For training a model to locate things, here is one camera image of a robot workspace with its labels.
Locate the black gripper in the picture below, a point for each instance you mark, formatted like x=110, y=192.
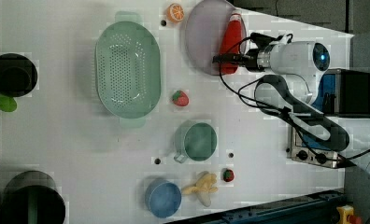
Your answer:
x=261, y=41

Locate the red plush ketchup bottle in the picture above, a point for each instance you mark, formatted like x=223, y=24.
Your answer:
x=232, y=35

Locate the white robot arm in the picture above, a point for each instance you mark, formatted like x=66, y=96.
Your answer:
x=287, y=90

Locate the grey round plate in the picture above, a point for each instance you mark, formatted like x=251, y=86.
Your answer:
x=204, y=31

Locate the large red strawberry toy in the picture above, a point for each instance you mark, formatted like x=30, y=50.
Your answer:
x=180, y=98

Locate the orange slice toy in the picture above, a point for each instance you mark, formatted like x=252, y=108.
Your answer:
x=175, y=13

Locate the green mug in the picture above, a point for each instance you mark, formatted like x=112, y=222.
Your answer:
x=194, y=140

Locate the green colander basket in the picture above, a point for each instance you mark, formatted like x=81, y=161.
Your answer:
x=128, y=69

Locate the small dark strawberry toy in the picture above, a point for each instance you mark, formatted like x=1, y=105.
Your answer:
x=228, y=175

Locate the peeled banana toy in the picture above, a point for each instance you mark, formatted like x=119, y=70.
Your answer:
x=203, y=188

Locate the blue bowl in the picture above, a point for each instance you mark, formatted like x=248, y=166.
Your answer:
x=162, y=198

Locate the yellow red clamp tool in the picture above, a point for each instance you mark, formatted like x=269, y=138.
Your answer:
x=347, y=215

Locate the black cylinder cup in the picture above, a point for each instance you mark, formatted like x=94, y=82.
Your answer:
x=18, y=75

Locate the green spatula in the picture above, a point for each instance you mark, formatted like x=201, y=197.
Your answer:
x=7, y=103

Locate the large black cylinder bin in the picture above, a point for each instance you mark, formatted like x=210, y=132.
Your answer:
x=31, y=197

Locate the blue metal rail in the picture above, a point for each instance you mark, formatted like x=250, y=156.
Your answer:
x=316, y=208

